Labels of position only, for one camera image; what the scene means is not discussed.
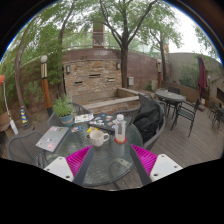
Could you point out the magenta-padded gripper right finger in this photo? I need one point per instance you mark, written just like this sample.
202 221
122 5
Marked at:
165 166

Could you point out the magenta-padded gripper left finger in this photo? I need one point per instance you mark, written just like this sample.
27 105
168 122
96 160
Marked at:
58 166

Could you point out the clear plastic bottle white cap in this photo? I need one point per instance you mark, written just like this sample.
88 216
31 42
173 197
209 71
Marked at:
120 128

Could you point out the silver laptop with stickers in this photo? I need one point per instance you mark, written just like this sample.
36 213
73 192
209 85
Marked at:
51 139

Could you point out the colourful sticker card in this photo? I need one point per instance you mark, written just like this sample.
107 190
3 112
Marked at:
76 128

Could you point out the white ribbed mug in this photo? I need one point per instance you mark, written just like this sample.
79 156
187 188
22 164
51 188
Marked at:
97 138

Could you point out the yellow card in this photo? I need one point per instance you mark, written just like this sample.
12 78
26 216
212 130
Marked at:
92 129

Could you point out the black jacket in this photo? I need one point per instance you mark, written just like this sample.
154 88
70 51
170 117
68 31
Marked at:
148 116

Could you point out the white printed paper sheet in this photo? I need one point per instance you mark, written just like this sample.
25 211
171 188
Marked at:
84 118

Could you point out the black metal chair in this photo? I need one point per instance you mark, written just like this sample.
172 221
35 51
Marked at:
217 115
186 113
174 90

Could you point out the green plant in blue pot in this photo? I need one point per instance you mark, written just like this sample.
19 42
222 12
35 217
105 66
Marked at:
63 106

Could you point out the yellow blue striped cone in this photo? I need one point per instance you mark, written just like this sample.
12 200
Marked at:
23 116

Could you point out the black laptop with stickers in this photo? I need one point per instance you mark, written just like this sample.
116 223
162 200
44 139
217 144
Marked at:
105 121

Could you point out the round dark patio table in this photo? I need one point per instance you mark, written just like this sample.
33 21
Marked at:
170 96

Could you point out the leaning tree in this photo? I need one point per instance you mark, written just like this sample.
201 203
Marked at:
17 80

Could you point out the closed maroon patio umbrella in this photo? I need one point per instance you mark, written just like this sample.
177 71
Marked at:
202 76

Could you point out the slim tree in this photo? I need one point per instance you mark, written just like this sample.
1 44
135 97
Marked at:
163 63

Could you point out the dark forked tree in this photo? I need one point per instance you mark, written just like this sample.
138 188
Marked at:
124 70

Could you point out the wooden lamp post white globe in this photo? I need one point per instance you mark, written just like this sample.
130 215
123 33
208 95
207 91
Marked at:
159 75
46 90

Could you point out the grey wall box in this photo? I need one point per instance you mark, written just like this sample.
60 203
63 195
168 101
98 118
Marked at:
131 81

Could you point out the black wall lamp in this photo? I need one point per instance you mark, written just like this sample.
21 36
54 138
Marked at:
68 69
118 66

